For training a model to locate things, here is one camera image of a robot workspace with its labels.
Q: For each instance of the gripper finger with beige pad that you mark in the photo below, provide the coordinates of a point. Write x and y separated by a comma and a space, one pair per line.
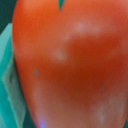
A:
13, 109

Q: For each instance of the red toy tomato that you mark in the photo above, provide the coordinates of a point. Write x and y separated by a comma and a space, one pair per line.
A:
72, 61

